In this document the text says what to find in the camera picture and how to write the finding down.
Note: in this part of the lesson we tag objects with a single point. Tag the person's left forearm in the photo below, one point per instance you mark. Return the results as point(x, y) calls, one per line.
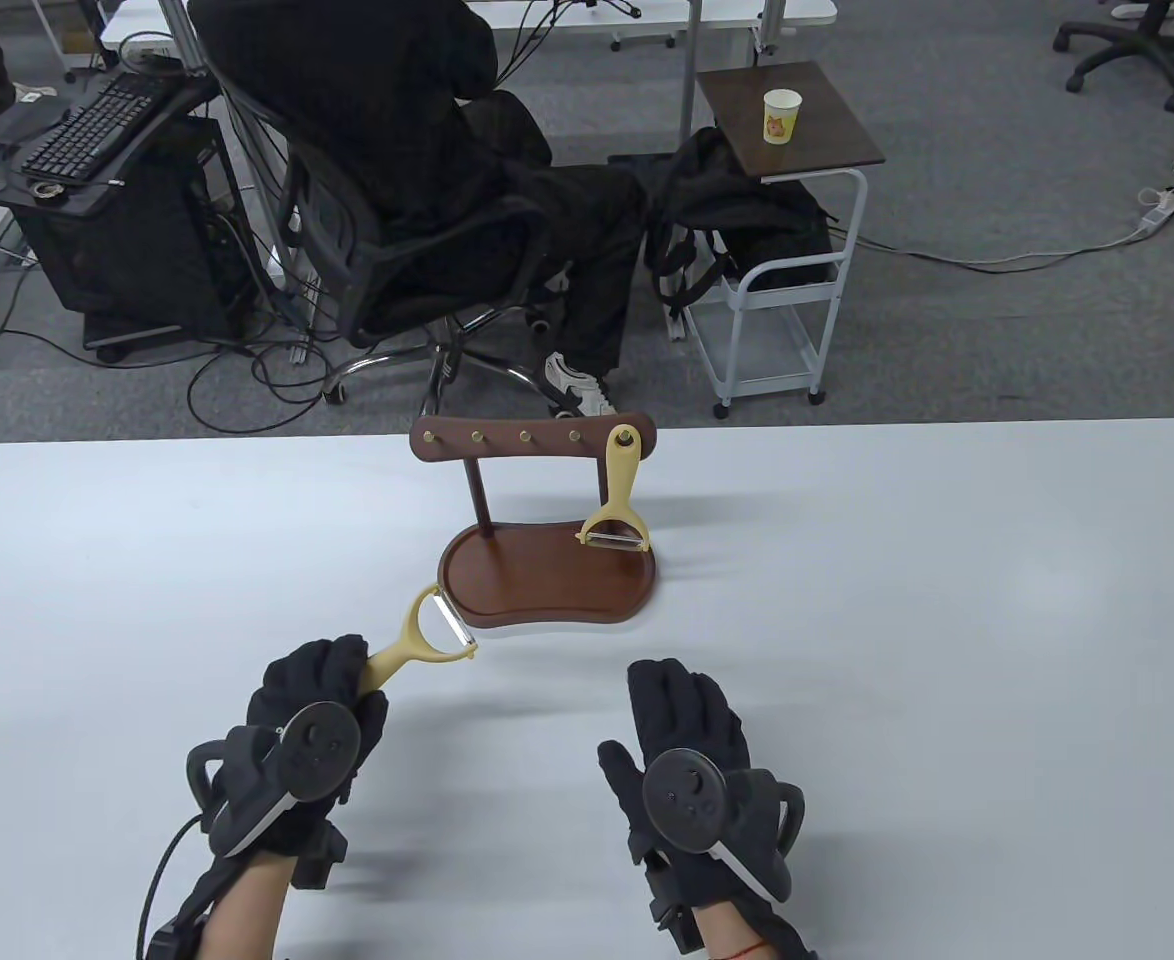
point(247, 920)

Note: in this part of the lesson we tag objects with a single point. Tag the person's right forearm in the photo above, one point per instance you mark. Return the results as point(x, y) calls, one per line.
point(737, 935)

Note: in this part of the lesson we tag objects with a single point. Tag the black sensor box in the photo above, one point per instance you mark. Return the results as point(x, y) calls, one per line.
point(319, 855)
point(675, 905)

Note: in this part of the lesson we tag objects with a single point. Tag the black keyboard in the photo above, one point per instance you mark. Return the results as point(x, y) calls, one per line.
point(97, 125)

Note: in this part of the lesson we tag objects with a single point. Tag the black swivel office chair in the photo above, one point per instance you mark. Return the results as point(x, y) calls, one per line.
point(1147, 45)

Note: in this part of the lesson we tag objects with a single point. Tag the brown wooden key rack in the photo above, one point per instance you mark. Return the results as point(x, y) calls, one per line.
point(547, 590)

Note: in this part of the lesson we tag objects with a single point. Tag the white power strip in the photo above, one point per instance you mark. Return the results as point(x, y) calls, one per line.
point(1167, 207)

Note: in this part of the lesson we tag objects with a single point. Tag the yellow vegetable scraper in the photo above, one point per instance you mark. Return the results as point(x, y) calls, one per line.
point(412, 635)
point(623, 480)

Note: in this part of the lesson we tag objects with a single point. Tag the white desk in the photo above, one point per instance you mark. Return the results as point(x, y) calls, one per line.
point(727, 10)

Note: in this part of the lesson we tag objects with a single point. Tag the black mesh office chair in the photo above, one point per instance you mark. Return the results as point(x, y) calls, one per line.
point(397, 270)

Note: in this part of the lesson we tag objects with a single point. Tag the white side table wood top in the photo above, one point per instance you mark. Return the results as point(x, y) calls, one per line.
point(817, 110)

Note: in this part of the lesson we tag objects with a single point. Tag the black hand controller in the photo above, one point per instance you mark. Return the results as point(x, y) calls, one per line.
point(322, 745)
point(687, 790)

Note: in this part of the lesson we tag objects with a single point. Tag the white paper cup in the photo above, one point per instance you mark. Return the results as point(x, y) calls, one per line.
point(782, 120)

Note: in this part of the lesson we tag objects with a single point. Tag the black left hand controller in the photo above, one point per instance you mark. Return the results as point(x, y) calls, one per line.
point(322, 745)

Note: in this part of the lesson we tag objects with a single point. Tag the black computer cart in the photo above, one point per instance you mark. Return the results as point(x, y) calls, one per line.
point(127, 250)

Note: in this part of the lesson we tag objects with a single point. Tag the person's right hand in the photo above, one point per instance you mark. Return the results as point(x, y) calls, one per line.
point(687, 710)

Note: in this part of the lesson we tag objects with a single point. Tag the black right hand controller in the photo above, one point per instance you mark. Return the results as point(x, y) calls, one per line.
point(687, 790)

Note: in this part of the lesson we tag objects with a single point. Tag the person's left hand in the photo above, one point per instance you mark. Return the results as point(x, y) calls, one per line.
point(297, 680)

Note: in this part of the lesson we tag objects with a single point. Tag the black backpack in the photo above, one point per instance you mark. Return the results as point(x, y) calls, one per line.
point(737, 220)

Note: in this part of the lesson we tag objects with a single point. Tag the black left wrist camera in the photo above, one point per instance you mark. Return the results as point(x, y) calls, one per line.
point(177, 942)

